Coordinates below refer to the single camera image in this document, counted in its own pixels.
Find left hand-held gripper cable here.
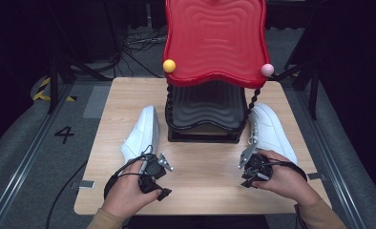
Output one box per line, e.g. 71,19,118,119
103,144,154,200

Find yellow black hazard tape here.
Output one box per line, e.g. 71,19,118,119
32,76,77,103

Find white sneaker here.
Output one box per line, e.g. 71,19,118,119
119,105,161,165
247,102,299,166

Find red and black shoe rack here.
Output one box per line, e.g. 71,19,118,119
162,0,276,145

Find black floor cable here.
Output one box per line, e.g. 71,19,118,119
45,160,89,229

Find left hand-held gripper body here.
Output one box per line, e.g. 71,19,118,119
137,152,174,194

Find right hand-held gripper cable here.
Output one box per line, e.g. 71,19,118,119
265,160,308,229

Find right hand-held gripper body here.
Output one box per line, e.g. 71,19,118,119
239,142,275,183

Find person's left hand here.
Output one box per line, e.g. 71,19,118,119
100,158,163,220

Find black metal stand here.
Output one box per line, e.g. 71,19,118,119
47,53,114,115
273,60,321,121

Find metal floor rail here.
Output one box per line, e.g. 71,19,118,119
0,84,73,229
295,92,368,229

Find tangle of floor cables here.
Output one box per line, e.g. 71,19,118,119
122,28,168,79

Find hand-held gripper cable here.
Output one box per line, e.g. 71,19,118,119
265,160,308,229
103,144,154,200

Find person's right hand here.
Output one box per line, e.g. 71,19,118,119
252,150,323,207

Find grey tape piece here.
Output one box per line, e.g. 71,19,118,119
71,179,95,190
306,172,326,181

